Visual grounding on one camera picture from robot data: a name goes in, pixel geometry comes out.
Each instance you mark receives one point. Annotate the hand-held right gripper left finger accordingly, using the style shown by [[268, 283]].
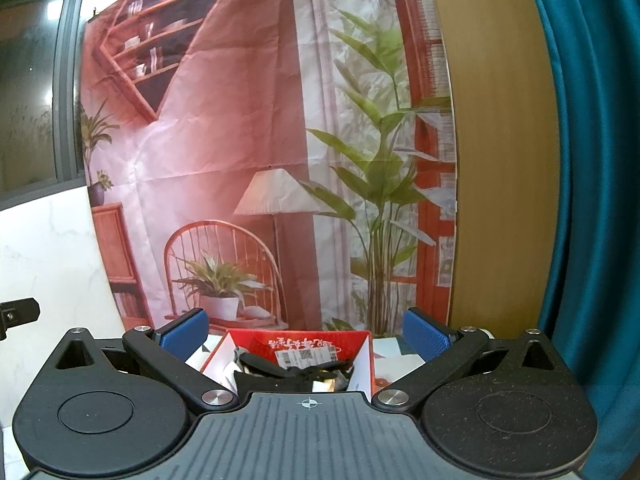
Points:
[[187, 332]]

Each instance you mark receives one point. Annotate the red cardboard box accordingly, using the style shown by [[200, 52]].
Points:
[[360, 345]]

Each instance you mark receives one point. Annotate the printed room scene wall cloth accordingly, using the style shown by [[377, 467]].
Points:
[[225, 110]]

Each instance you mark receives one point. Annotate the dark glass window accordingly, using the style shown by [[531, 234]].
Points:
[[35, 85]]

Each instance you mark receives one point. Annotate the grey sock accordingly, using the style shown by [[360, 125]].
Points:
[[238, 355]]

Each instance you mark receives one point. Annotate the teal curtain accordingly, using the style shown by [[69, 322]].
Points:
[[600, 160]]

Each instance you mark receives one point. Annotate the black cloth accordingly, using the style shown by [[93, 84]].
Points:
[[270, 380]]

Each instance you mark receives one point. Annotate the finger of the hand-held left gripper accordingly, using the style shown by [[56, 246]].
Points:
[[20, 312]]

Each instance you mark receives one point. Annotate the yellow wooden panel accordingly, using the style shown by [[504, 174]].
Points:
[[500, 160]]

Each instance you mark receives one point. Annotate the orange floral cloth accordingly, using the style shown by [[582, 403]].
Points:
[[325, 384]]

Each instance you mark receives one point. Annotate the patterned white tablecloth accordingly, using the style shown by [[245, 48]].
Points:
[[395, 366]]

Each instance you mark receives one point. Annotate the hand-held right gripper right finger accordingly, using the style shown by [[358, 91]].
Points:
[[425, 334]]

